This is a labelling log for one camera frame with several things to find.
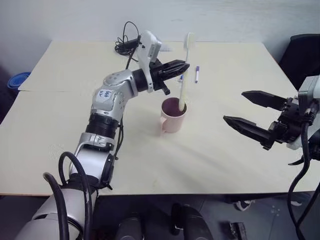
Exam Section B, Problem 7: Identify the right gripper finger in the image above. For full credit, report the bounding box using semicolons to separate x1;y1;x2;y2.
241;90;289;110
222;115;279;151

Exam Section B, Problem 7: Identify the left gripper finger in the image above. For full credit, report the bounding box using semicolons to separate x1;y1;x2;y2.
160;59;191;73
159;68;189;82

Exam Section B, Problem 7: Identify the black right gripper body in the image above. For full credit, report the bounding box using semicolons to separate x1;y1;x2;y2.
267;96;307;146

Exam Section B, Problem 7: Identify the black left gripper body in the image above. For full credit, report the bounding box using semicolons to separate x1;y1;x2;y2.
149;59;171;97

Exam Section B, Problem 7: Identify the white toothbrush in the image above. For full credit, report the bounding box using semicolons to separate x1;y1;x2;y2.
178;32;196;112

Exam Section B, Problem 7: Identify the pink mug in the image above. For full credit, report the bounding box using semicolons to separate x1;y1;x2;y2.
159;97;188;136

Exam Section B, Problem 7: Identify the black office chair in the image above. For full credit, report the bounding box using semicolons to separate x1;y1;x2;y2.
278;33;320;91

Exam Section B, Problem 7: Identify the black flat floor object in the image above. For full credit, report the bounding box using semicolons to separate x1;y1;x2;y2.
223;221;247;240

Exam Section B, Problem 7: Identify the dark rounded shape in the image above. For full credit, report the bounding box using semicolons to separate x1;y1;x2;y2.
171;202;213;240
116;216;148;240

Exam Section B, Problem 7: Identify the blue round basin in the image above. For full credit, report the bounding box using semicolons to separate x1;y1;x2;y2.
6;71;31;89

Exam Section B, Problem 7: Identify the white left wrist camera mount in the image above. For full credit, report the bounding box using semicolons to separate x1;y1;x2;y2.
136;30;163;94

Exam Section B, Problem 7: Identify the thin black left wrist cable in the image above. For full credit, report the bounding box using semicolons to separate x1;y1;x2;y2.
114;21;144;71

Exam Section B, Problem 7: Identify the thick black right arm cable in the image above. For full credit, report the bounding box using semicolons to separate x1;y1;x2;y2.
287;106;320;240

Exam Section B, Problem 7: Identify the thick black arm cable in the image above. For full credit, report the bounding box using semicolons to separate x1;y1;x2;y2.
287;106;320;240
43;151;94;240

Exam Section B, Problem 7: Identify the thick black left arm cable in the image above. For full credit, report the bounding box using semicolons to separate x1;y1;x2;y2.
43;151;94;240

